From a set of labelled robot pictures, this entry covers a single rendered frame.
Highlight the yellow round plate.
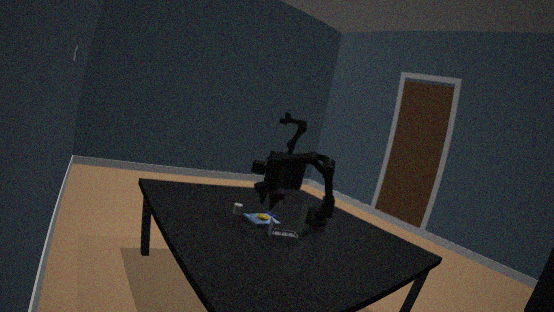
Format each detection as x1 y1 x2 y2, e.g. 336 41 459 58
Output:
257 213 269 221

